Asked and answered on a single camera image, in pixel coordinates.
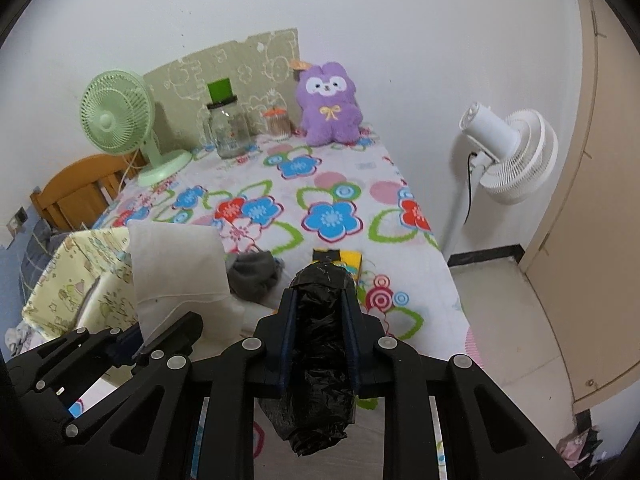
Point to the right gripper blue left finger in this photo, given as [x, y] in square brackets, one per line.
[276, 332]

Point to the wall power socket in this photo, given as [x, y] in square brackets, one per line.
[17, 221]

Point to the toothpick jar orange lid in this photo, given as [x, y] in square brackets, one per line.
[277, 123]

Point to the purple plush bunny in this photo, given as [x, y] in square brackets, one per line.
[330, 113]

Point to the beige wooden door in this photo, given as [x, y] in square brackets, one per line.
[583, 262]

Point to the green patterned cardboard panel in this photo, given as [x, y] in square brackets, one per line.
[260, 75]

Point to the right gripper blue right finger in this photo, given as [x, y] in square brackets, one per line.
[367, 367]

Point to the grey socks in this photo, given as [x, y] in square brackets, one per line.
[251, 275]

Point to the blue plaid pillow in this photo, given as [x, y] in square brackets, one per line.
[42, 244]

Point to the green desk fan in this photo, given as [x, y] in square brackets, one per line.
[117, 114]

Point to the white cotton pad pack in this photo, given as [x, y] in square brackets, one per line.
[181, 268]

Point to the black plastic bag roll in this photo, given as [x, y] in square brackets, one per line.
[318, 398]

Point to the white standing fan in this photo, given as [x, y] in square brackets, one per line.
[511, 159]

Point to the yellow cartoon tissue pack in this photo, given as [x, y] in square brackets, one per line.
[350, 260]

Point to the floral tablecloth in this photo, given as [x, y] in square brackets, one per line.
[287, 198]

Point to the green cup on jar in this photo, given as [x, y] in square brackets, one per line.
[220, 91]

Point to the yellow fabric storage box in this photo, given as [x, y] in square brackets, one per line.
[87, 284]

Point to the glass mason jar mug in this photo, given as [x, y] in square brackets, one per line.
[227, 129]

